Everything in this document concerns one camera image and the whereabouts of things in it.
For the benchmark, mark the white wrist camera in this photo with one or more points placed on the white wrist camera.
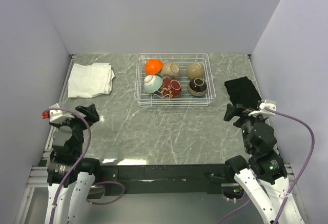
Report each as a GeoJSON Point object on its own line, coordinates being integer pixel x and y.
{"type": "Point", "coordinates": [57, 116]}
{"type": "Point", "coordinates": [265, 109]}

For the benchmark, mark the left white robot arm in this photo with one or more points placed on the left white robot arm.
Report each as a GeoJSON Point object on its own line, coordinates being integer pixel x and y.
{"type": "Point", "coordinates": [70, 173]}

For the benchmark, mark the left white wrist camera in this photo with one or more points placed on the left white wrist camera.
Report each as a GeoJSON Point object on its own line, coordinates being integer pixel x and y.
{"type": "Point", "coordinates": [57, 116]}

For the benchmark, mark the aluminium frame rail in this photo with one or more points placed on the aluminium frame rail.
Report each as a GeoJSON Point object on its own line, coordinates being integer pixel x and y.
{"type": "Point", "coordinates": [37, 177]}

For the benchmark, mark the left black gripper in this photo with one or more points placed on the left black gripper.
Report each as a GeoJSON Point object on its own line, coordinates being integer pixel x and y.
{"type": "Point", "coordinates": [89, 113]}

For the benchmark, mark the white folded cloth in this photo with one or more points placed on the white folded cloth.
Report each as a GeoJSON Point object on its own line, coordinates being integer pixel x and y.
{"type": "Point", "coordinates": [90, 81]}

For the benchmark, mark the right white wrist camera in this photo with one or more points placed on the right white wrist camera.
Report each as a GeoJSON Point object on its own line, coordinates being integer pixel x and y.
{"type": "Point", "coordinates": [265, 109]}

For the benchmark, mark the white wire dish rack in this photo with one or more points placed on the white wire dish rack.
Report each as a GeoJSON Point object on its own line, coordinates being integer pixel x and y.
{"type": "Point", "coordinates": [185, 98]}

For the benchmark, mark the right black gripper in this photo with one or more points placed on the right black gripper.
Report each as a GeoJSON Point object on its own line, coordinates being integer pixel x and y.
{"type": "Point", "coordinates": [236, 109]}

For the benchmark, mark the beige floral bowl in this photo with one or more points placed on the beige floral bowl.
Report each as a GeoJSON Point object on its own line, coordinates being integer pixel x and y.
{"type": "Point", "coordinates": [171, 70]}

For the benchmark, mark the plain beige bowl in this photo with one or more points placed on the plain beige bowl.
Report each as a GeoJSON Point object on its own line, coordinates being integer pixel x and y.
{"type": "Point", "coordinates": [195, 70]}

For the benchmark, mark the black folded cloth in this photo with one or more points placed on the black folded cloth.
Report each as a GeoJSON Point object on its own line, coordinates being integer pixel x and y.
{"type": "Point", "coordinates": [242, 91]}

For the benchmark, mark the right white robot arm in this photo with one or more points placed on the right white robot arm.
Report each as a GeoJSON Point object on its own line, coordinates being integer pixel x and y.
{"type": "Point", "coordinates": [263, 176]}

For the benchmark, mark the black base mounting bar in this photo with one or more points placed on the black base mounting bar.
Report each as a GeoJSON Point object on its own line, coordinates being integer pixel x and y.
{"type": "Point", "coordinates": [151, 179]}

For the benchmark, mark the red floral bowl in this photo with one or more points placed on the red floral bowl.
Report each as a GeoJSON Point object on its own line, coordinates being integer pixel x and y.
{"type": "Point", "coordinates": [171, 88]}

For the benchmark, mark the black patterned bowl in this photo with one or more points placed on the black patterned bowl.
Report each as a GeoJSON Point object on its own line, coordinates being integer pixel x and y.
{"type": "Point", "coordinates": [197, 87]}

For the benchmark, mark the light blue ribbed bowl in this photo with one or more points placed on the light blue ribbed bowl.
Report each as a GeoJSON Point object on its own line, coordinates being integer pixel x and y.
{"type": "Point", "coordinates": [152, 83]}

